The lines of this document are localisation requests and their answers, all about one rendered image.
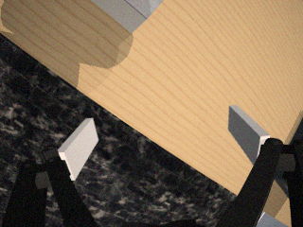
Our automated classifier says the dark grey server rack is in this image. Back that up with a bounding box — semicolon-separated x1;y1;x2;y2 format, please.
275;117;303;198

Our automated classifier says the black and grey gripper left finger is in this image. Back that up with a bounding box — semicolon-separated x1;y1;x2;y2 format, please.
1;118;98;227

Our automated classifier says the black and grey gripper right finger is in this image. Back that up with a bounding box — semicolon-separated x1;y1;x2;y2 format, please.
215;105;303;227

